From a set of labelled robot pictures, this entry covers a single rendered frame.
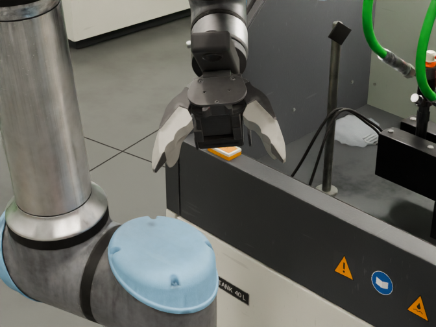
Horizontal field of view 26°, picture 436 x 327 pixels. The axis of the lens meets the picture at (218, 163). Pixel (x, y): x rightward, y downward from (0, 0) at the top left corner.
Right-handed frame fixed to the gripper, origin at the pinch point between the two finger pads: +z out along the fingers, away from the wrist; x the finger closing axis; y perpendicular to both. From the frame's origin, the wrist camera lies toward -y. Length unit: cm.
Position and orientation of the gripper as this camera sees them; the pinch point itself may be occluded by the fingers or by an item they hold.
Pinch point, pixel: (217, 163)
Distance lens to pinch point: 107.9
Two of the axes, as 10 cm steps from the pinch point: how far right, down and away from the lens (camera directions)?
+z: 0.0, 7.6, -6.5
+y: 1.1, 6.5, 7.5
